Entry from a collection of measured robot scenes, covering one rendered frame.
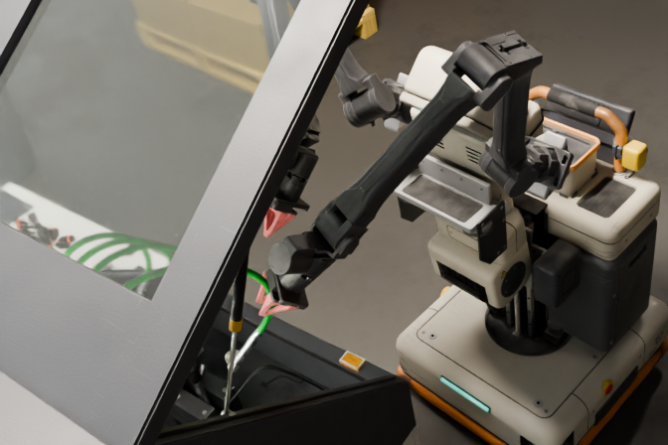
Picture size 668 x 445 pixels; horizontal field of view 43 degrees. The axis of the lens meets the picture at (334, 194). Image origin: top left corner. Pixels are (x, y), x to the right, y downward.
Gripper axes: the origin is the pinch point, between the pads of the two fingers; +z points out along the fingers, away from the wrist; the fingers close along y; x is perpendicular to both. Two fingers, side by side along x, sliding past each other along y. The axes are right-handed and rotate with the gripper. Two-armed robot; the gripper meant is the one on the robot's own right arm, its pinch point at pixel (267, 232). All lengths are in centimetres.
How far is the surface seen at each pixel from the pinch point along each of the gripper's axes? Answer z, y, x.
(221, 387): 32.6, 2.0, 10.0
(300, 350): 21.6, -14.4, 10.9
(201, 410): 36.9, 6.4, 12.0
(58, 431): 17, 60, 43
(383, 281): 36, -132, -67
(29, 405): 18, 61, 36
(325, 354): 18.7, -15.9, 16.6
